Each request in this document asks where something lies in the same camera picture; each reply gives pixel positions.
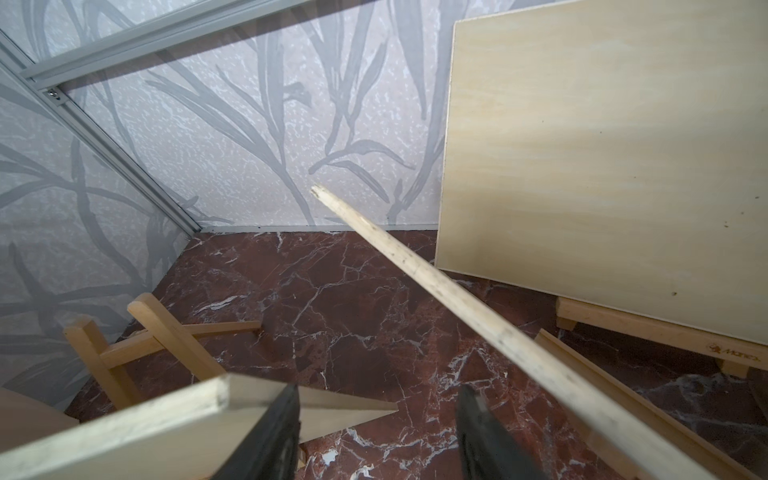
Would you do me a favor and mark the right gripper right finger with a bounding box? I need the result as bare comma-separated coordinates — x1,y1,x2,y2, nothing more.
456,385,547,480

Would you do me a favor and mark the wooden easel frame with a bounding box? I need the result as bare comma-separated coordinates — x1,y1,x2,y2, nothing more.
556,297,767,379
535,330,757,479
64,293,262,410

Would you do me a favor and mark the light plywood board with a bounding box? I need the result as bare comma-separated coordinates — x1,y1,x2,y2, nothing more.
436,1,767,344
311,185,714,479
0,373,400,480

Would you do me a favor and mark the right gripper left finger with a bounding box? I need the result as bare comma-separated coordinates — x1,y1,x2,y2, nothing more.
211,384,301,480

